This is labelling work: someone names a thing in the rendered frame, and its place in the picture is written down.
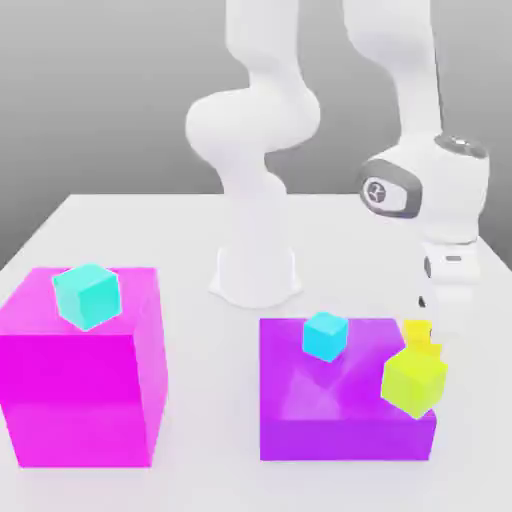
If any large purple box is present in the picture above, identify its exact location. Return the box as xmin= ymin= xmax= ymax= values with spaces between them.
xmin=258 ymin=317 xmax=438 ymax=462

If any small lime cube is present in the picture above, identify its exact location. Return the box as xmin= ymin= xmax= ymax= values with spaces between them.
xmin=379 ymin=346 xmax=449 ymax=421

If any small cyan cube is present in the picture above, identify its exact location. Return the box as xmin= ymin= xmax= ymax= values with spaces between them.
xmin=301 ymin=311 xmax=349 ymax=364

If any small turquoise cube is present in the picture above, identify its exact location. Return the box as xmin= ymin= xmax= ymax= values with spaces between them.
xmin=51 ymin=262 xmax=122 ymax=333

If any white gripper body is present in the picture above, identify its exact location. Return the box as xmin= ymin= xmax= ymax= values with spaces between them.
xmin=415 ymin=282 xmax=477 ymax=335

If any small yellow cube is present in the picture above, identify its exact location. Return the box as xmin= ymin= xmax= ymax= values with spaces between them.
xmin=402 ymin=318 xmax=444 ymax=359

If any large magenta box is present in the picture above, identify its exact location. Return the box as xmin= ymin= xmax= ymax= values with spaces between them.
xmin=0 ymin=266 xmax=169 ymax=469

